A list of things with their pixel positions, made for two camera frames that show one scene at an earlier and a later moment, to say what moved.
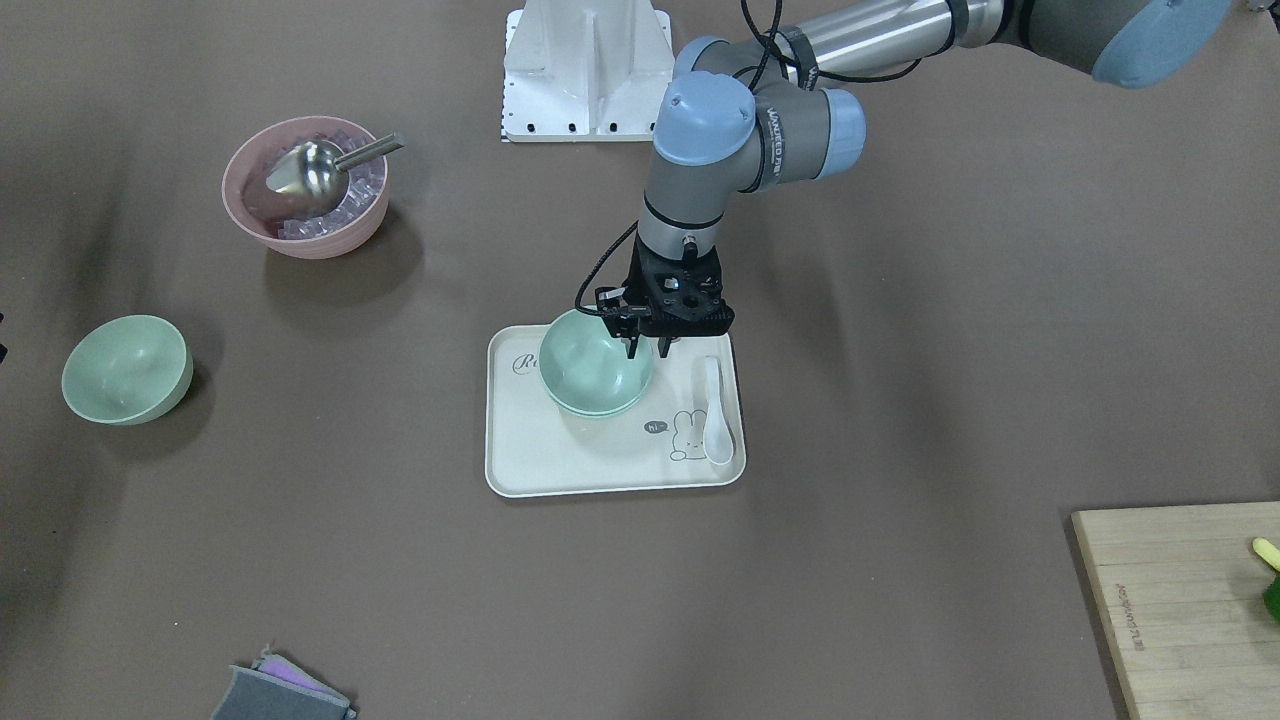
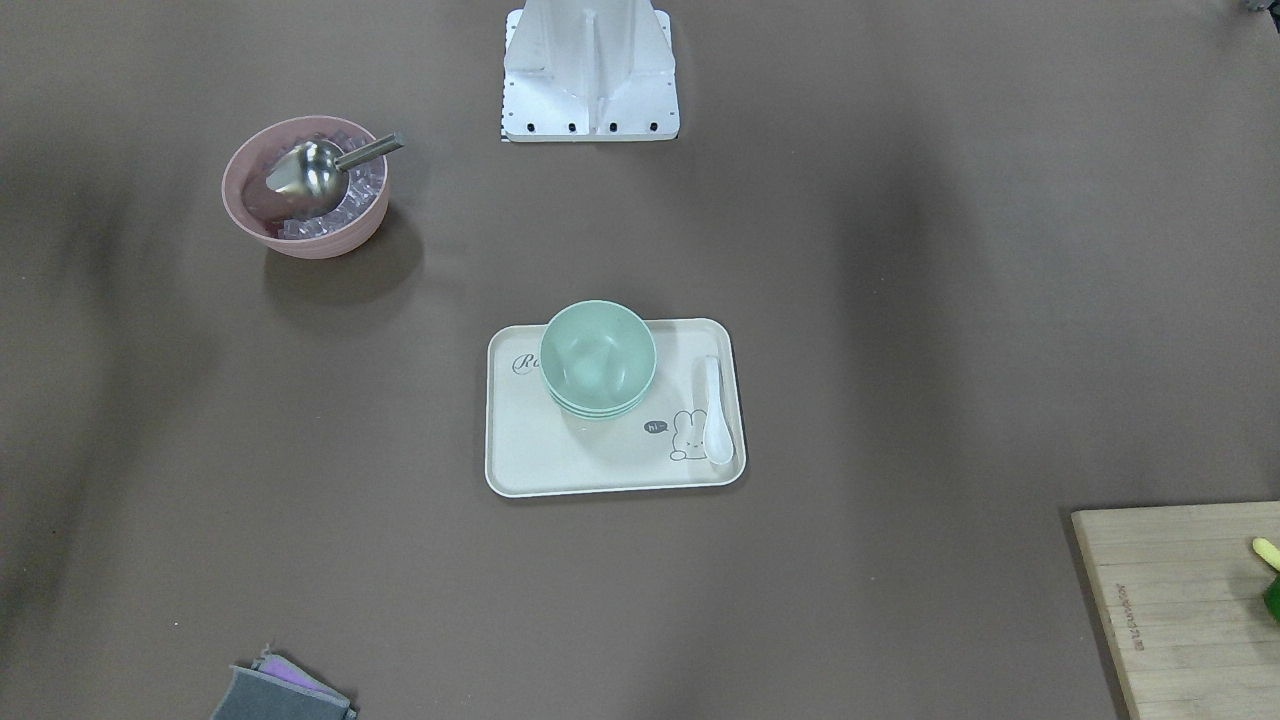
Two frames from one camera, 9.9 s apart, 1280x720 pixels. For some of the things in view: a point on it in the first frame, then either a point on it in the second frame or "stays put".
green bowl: (128, 372) -> (597, 353)
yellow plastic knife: (1269, 552) stays put
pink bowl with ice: (309, 187) stays put
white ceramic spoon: (718, 442) stays put
